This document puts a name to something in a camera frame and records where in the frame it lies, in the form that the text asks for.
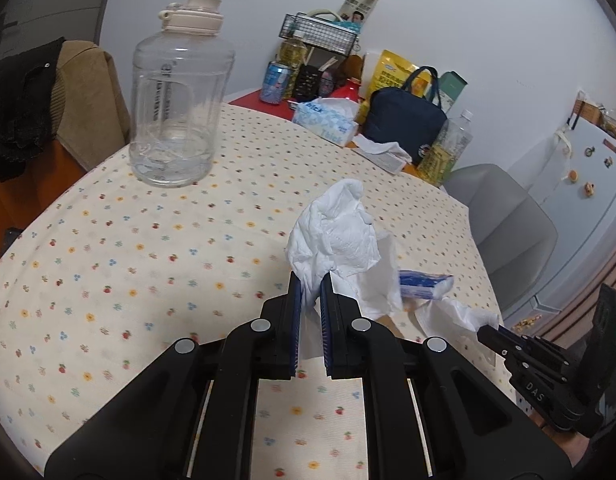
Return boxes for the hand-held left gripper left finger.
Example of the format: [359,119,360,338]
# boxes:
[43,270,304,480]

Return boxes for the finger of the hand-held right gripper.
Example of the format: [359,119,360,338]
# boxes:
[480,340,565,379]
[477,324,565,362]

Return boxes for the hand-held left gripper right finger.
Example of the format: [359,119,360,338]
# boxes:
[319,270,574,480]

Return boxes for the white plastic bag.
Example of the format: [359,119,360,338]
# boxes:
[413,297,504,335]

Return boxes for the white tissue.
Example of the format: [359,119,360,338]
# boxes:
[285,179,404,321]

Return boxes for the blue white packet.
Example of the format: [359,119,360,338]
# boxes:
[398,270,456,302]

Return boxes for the golden fridge magnet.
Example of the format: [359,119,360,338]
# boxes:
[510,312,544,331]

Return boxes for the grey upholstered chair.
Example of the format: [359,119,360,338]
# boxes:
[440,164,559,313]

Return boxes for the white refrigerator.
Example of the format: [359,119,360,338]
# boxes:
[498,122,616,321]

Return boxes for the floral patterned tablecloth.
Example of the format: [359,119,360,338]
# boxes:
[0,102,504,480]

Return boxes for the grey printed leaflet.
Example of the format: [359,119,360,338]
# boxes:
[355,147,406,175]

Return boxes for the white crumpled napkin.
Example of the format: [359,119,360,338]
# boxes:
[352,134,413,161]

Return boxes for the blue white tissue box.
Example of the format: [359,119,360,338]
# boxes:
[290,97,361,148]

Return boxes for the wide yellow tea bottle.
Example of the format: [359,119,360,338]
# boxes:
[417,110,475,186]

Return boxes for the white tote bag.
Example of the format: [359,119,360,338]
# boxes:
[553,125,576,161]

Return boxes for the navy lunch bag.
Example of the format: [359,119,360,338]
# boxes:
[362,66,448,163]

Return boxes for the red table mat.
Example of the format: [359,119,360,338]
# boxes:
[228,89,296,121]

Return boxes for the red vase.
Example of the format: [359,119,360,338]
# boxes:
[330,77,361,103]

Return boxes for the blue drink can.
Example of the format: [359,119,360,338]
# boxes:
[260,61,291,105]

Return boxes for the black mesh utensil holder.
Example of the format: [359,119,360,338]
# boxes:
[294,62,323,101]

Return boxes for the large clear water jug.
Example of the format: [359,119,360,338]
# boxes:
[129,0,236,188]

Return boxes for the brown woven basket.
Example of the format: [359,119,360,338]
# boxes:
[573,91,604,123]

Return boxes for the yellow snack bag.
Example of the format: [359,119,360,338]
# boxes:
[364,50,434,106]

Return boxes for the tall green box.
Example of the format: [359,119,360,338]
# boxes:
[438,71,469,113]

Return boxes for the slim yellow tea bottle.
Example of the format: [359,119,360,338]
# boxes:
[278,30,309,98]

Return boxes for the white printed paper bag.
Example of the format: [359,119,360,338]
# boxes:
[336,0,386,31]

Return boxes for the grey door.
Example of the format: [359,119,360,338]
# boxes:
[0,0,119,61]

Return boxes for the black wire basket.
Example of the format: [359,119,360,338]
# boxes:
[277,12,364,56]

